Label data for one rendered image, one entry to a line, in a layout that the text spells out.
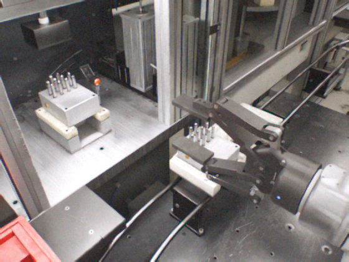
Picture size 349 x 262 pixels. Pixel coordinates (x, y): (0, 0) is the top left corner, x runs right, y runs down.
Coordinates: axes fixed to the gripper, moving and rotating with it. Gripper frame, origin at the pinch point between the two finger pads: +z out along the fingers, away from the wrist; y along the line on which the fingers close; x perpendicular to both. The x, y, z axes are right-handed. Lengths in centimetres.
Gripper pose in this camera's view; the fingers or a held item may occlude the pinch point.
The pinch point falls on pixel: (189, 126)
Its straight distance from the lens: 49.5
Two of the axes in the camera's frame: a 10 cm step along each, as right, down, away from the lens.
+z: -7.5, -4.1, 5.3
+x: -6.6, 4.6, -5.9
